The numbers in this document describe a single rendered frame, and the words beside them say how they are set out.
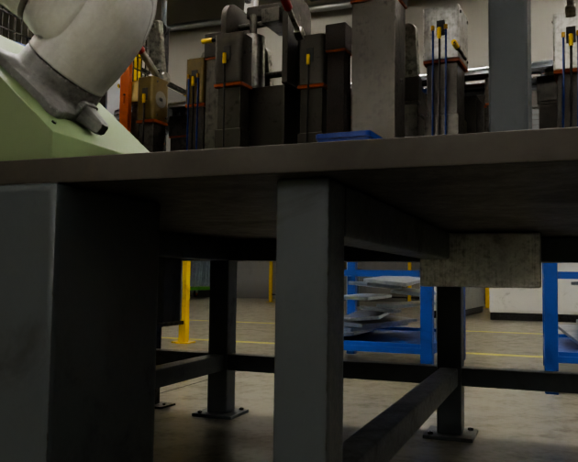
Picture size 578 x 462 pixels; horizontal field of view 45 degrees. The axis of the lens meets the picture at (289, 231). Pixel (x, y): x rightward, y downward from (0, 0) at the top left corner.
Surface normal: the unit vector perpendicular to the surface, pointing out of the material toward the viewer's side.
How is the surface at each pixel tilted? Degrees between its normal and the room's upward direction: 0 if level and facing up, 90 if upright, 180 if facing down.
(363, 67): 90
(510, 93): 90
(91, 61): 124
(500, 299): 90
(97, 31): 114
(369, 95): 90
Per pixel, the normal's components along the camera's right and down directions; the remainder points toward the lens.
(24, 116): -0.32, -0.07
